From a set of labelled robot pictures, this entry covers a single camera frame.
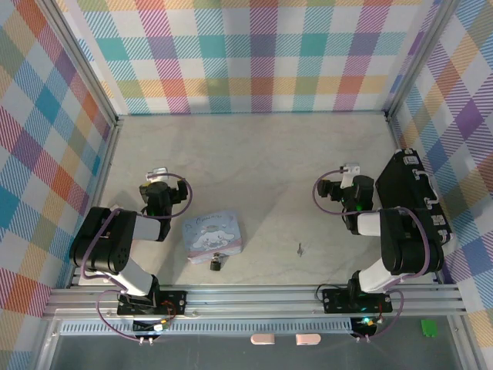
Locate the blue cartoon tin box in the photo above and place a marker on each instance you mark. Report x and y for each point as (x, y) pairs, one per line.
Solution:
(212, 235)

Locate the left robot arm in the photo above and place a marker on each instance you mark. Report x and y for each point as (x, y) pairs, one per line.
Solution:
(104, 239)

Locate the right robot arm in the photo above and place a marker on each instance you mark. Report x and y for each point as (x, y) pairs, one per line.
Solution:
(404, 239)

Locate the black hard case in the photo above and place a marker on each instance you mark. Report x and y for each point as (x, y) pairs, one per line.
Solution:
(400, 181)

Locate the small black controller board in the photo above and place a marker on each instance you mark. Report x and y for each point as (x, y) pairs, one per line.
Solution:
(144, 327)
(364, 327)

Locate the small green block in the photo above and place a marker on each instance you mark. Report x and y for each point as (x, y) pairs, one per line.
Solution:
(428, 328)

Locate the pink rounded block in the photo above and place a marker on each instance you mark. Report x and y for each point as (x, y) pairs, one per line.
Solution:
(262, 339)
(308, 339)

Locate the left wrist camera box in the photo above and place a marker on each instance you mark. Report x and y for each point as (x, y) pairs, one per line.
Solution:
(158, 171)

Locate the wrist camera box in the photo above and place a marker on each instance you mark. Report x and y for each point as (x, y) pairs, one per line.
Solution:
(351, 169)
(158, 171)

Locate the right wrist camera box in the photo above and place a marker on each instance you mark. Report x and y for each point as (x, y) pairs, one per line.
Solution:
(351, 169)

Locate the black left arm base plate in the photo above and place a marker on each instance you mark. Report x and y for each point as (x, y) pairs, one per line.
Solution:
(173, 302)

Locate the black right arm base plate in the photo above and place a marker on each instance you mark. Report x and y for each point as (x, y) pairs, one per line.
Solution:
(335, 300)

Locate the aluminium front frame rail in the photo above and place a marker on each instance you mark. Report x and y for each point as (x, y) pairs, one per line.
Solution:
(250, 302)

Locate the aluminium frame post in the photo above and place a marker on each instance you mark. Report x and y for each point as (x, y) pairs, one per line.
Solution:
(81, 58)
(420, 58)

